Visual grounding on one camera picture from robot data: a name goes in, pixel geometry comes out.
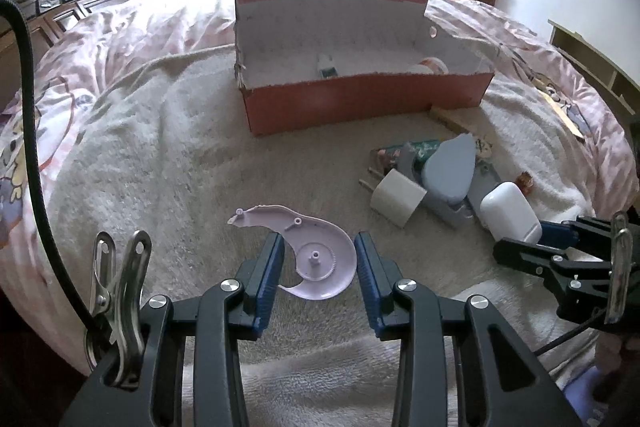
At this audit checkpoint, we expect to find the beige towel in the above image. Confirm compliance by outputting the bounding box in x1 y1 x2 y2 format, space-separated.
47 49 601 427

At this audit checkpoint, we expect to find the metal spring clip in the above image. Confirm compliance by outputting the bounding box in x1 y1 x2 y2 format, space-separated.
85 231 153 390
604 212 631 326

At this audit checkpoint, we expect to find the white jar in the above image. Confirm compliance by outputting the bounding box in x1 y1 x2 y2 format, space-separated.
407 58 449 76

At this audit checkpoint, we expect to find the red cardboard box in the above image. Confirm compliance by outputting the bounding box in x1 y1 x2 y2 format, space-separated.
233 0 496 138

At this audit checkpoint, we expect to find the pink printed blanket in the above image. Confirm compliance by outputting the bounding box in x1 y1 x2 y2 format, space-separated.
0 0 640 360

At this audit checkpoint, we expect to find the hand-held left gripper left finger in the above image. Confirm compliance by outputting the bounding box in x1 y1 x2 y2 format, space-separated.
60 231 287 427

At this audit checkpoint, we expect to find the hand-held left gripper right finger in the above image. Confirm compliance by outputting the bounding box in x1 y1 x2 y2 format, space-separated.
354 231 583 427

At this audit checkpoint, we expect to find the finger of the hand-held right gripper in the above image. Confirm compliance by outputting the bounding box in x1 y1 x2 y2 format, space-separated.
492 237 613 325
539 213 617 260

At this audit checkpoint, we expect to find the yellow wooden strip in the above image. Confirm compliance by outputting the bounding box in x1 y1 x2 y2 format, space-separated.
536 83 587 142

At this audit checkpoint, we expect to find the grey plastic part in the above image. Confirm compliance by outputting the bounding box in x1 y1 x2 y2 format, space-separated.
397 139 502 230

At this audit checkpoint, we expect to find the lilac plastic shell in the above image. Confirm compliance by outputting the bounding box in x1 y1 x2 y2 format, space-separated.
227 204 358 300

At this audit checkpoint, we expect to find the black cable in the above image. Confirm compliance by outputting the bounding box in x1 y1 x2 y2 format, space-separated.
0 0 98 338
534 321 603 356

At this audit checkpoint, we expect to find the white earbud case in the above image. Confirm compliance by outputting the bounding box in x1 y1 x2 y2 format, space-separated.
480 182 544 244

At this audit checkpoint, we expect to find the wooden shelf unit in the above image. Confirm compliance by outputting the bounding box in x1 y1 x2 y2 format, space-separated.
547 19 640 128

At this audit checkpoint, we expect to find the blue-grey plastic shell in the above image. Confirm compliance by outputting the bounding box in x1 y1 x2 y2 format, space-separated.
420 133 476 208

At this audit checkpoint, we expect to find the dark wooden headboard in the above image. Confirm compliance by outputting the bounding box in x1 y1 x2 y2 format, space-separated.
0 0 143 118

